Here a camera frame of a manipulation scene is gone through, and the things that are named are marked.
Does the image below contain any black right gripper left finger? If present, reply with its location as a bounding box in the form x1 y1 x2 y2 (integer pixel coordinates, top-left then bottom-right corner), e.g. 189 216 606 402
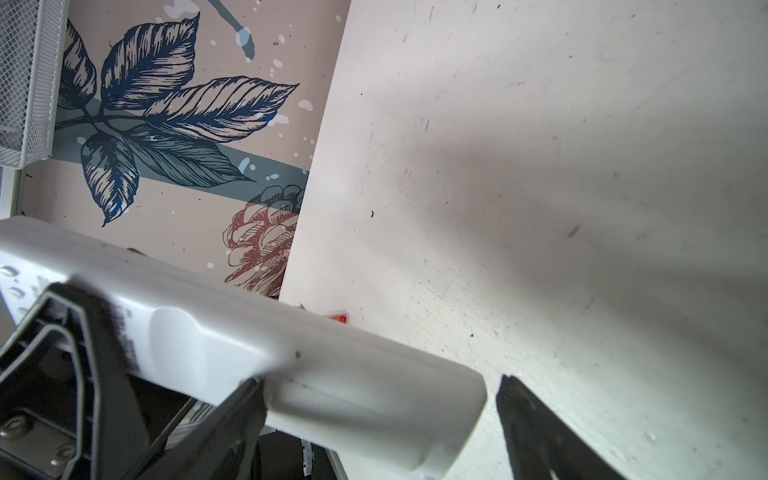
139 378 267 479

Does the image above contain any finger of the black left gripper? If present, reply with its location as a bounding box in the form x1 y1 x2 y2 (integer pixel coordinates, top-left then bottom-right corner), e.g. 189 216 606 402
1 283 150 479

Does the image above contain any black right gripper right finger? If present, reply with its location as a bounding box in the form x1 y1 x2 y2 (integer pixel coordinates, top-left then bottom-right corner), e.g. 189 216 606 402
496 375 622 480

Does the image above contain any white wire mesh basket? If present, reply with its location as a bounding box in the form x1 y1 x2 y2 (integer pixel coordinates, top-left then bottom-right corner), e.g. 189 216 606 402
0 0 69 170

